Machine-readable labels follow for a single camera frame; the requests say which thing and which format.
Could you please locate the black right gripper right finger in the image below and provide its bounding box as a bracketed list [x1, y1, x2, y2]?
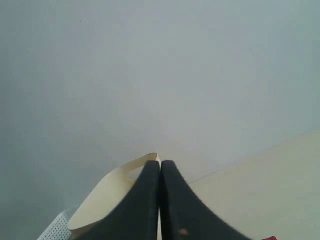
[159, 160, 248, 240]

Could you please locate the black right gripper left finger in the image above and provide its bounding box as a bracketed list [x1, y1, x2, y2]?
[72, 161, 161, 240]

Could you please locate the cream plastic bin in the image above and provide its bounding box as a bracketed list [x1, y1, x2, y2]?
[67, 152, 161, 239]

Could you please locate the white perforated plastic basket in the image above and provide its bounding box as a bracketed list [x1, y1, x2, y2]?
[37, 208, 75, 240]

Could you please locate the red tablecloth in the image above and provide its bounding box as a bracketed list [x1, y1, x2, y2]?
[262, 236, 278, 240]

